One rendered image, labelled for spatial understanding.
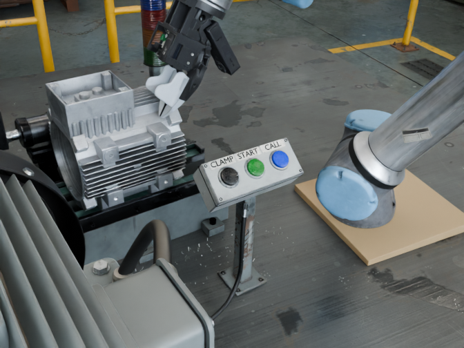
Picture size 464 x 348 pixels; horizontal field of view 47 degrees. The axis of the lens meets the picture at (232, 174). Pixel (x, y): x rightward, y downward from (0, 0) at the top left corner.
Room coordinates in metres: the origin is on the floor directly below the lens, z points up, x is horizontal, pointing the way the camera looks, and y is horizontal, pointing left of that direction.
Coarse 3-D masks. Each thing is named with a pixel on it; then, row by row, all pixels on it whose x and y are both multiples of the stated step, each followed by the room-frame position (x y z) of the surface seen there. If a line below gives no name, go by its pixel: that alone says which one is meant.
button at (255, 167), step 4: (252, 160) 0.73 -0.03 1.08; (256, 160) 0.73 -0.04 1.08; (248, 164) 0.72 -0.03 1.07; (252, 164) 0.72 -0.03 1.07; (256, 164) 0.72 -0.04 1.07; (260, 164) 0.73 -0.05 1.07; (248, 168) 0.72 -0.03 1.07; (252, 168) 0.72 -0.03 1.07; (256, 168) 0.72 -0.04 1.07; (260, 168) 0.72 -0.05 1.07; (252, 172) 0.71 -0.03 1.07; (256, 172) 0.71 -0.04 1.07; (260, 172) 0.72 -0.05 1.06; (256, 176) 0.71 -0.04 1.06
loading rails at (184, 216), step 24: (192, 144) 1.03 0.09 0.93; (192, 168) 0.99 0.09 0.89; (144, 192) 0.85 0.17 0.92; (168, 192) 0.85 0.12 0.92; (192, 192) 0.88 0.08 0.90; (96, 216) 0.76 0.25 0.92; (120, 216) 0.79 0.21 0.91; (144, 216) 0.82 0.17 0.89; (168, 216) 0.84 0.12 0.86; (192, 216) 0.87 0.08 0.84; (216, 216) 0.91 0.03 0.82; (96, 240) 0.76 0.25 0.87; (120, 240) 0.79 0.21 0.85
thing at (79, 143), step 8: (48, 112) 0.86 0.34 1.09; (176, 112) 0.87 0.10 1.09; (168, 120) 0.86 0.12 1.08; (176, 120) 0.86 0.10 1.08; (80, 136) 0.77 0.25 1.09; (72, 144) 0.76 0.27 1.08; (80, 144) 0.76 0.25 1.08; (80, 152) 0.76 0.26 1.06; (176, 176) 0.85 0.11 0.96; (88, 200) 0.76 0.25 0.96; (88, 208) 0.75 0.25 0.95
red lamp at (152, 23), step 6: (144, 12) 1.22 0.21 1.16; (150, 12) 1.22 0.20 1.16; (156, 12) 1.22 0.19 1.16; (162, 12) 1.23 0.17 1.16; (144, 18) 1.22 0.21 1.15; (150, 18) 1.22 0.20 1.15; (156, 18) 1.22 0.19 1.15; (162, 18) 1.23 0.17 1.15; (144, 24) 1.22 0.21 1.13; (150, 24) 1.22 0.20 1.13; (156, 24) 1.22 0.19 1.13
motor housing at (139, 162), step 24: (144, 96) 0.89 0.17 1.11; (144, 120) 0.85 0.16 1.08; (120, 144) 0.79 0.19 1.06; (144, 144) 0.81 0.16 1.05; (72, 168) 0.86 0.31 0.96; (96, 168) 0.76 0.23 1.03; (120, 168) 0.77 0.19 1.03; (144, 168) 0.80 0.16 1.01; (168, 168) 0.83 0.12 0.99; (72, 192) 0.81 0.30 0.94; (96, 192) 0.75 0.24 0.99
